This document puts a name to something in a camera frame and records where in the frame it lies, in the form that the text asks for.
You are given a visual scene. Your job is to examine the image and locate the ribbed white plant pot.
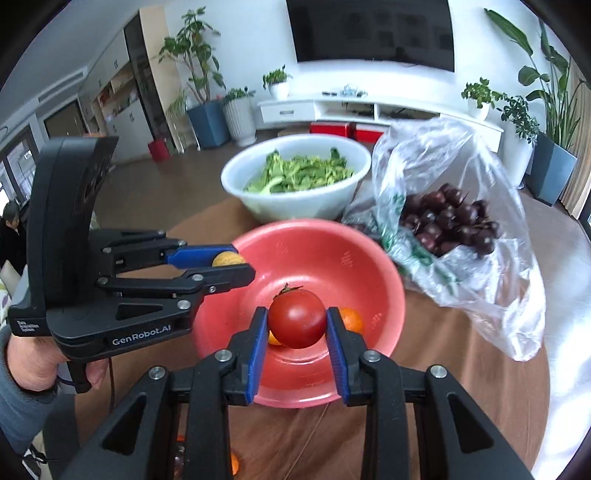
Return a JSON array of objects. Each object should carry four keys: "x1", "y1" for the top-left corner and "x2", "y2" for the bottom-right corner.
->
[{"x1": 223, "y1": 97, "x2": 258, "y2": 147}]

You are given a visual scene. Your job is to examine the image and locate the green leafy vegetables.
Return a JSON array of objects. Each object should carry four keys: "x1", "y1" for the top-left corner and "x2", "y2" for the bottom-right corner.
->
[{"x1": 244, "y1": 148, "x2": 354, "y2": 195}]

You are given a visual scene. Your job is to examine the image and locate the tall leafy green plant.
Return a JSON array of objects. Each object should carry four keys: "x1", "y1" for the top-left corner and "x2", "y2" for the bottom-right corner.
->
[{"x1": 159, "y1": 7, "x2": 227, "y2": 109}]

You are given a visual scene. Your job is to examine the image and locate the white low television cabinet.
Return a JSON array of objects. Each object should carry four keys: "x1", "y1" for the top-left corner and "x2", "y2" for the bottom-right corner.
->
[{"x1": 256, "y1": 90, "x2": 505, "y2": 144}]

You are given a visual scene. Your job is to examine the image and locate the person's left forearm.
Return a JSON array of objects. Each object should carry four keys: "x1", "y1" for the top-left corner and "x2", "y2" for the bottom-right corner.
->
[{"x1": 0, "y1": 323, "x2": 79, "y2": 467}]

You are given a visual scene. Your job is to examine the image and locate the pile of dark water chestnuts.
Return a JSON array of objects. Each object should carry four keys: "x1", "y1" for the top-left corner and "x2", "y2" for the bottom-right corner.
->
[{"x1": 399, "y1": 183, "x2": 502, "y2": 258}]

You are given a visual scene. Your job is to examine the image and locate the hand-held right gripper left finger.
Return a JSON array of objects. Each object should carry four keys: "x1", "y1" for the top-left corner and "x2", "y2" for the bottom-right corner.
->
[{"x1": 60, "y1": 307, "x2": 271, "y2": 480}]

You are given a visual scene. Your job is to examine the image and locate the red storage box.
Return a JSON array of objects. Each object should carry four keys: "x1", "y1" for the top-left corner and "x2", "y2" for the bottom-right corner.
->
[
  {"x1": 355, "y1": 124, "x2": 386, "y2": 144},
  {"x1": 310, "y1": 121, "x2": 356, "y2": 139}
]

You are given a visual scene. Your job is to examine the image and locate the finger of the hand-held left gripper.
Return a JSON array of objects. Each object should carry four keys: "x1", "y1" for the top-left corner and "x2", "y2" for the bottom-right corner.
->
[
  {"x1": 90, "y1": 229, "x2": 241, "y2": 278},
  {"x1": 95, "y1": 263, "x2": 256, "y2": 330}
]

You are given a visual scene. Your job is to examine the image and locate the thin-leaved green plant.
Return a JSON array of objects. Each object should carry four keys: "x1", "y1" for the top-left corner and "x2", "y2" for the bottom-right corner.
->
[{"x1": 165, "y1": 90, "x2": 191, "y2": 134}]

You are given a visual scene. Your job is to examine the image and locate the small yellow kumquat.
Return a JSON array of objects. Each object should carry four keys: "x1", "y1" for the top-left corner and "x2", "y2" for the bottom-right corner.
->
[{"x1": 211, "y1": 250, "x2": 246, "y2": 268}]

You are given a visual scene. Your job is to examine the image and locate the white plastic bowl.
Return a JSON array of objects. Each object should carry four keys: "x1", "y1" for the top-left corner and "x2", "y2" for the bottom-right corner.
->
[{"x1": 221, "y1": 134, "x2": 372, "y2": 225}]

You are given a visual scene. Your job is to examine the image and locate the person's left hand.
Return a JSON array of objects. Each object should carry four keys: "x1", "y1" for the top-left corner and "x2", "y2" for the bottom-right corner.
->
[{"x1": 4, "y1": 339, "x2": 109, "y2": 394}]

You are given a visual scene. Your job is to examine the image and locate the clear plastic bag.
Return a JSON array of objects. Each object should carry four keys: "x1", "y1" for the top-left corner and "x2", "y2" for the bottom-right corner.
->
[{"x1": 342, "y1": 115, "x2": 548, "y2": 363}]

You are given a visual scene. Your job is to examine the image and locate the red tomato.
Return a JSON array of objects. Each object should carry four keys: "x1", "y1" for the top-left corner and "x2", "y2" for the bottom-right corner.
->
[{"x1": 268, "y1": 283, "x2": 328, "y2": 350}]

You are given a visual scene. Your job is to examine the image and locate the large broad-leaved plant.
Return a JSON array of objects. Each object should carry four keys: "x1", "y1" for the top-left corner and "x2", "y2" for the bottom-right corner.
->
[{"x1": 485, "y1": 9, "x2": 587, "y2": 148}]

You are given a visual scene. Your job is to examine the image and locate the black wall television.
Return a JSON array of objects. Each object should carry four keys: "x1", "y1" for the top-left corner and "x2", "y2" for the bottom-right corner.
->
[{"x1": 285, "y1": 0, "x2": 455, "y2": 72}]

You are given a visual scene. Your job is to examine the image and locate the red plastic colander bowl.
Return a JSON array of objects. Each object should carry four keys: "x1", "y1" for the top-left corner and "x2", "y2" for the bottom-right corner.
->
[{"x1": 191, "y1": 219, "x2": 407, "y2": 409}]

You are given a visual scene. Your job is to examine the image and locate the beige curtain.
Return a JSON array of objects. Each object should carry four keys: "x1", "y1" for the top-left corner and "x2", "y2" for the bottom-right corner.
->
[{"x1": 561, "y1": 60, "x2": 591, "y2": 220}]

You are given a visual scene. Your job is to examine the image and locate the square blue plant pot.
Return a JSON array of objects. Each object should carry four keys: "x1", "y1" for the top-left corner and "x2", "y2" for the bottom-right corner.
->
[
  {"x1": 525, "y1": 133, "x2": 579, "y2": 206},
  {"x1": 186, "y1": 102, "x2": 230, "y2": 149}
]

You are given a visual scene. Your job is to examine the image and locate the tall white planter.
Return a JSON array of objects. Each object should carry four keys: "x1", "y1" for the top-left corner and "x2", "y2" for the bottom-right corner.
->
[{"x1": 501, "y1": 134, "x2": 536, "y2": 185}]

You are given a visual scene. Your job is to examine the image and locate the white wall cabinet unit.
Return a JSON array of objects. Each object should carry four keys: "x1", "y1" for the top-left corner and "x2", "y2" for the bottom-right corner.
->
[{"x1": 78, "y1": 46, "x2": 153, "y2": 160}]

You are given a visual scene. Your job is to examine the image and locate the small-leaved green plant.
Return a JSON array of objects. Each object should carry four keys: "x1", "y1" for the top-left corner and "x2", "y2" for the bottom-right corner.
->
[{"x1": 501, "y1": 95, "x2": 540, "y2": 144}]

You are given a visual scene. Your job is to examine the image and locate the tall dark display cabinet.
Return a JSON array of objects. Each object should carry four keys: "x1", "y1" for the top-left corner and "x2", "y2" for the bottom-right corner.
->
[{"x1": 124, "y1": 11, "x2": 182, "y2": 153}]

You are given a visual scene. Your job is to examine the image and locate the brown tablecloth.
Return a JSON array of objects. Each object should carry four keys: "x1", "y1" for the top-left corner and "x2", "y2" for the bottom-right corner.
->
[{"x1": 74, "y1": 180, "x2": 550, "y2": 480}]

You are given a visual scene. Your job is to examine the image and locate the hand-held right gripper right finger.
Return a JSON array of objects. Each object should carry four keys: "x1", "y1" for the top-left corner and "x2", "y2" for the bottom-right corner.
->
[{"x1": 325, "y1": 307, "x2": 534, "y2": 480}]

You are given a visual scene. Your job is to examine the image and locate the small potted green plant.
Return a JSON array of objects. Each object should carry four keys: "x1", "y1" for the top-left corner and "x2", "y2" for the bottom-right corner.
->
[
  {"x1": 262, "y1": 66, "x2": 293, "y2": 88},
  {"x1": 462, "y1": 78, "x2": 506, "y2": 109}
]

